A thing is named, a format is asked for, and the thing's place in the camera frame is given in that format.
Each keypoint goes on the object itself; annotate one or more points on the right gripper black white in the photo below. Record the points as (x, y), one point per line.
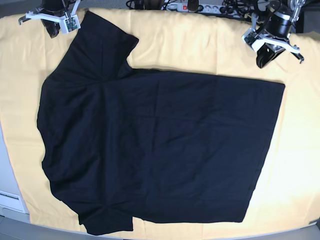
(56, 16)

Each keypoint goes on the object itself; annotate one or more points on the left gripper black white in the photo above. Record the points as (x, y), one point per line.
(272, 38)

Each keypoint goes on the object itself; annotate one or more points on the dark navy T-shirt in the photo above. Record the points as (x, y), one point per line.
(162, 146)

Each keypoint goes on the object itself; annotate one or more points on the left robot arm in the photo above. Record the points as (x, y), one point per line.
(278, 5)

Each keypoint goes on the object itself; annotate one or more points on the white power strip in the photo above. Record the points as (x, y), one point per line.
(210, 9)

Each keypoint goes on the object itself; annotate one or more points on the yellow table cloth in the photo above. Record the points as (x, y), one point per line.
(287, 195)

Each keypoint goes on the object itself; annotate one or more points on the white drawer unit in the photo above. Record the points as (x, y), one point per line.
(11, 201)

